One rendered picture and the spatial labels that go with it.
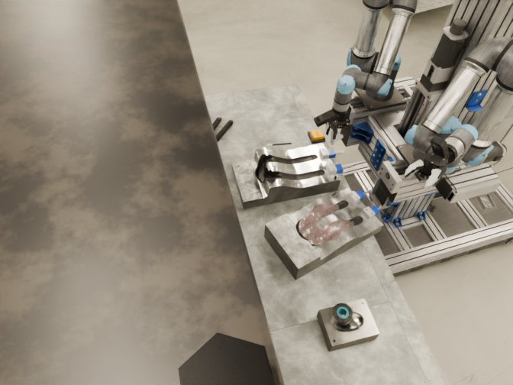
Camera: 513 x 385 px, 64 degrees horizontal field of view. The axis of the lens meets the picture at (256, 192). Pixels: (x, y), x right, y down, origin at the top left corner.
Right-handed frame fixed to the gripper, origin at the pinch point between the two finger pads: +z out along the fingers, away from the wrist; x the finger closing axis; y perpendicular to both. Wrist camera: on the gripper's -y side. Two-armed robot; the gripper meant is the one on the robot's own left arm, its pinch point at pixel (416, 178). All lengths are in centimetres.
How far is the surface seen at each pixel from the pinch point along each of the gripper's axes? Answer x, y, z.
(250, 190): 73, 50, 11
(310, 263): 25, 53, 21
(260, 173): 77, 48, 0
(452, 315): -24, 150, -61
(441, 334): -25, 151, -45
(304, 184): 56, 50, -10
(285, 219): 47, 49, 13
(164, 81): 23, -59, 67
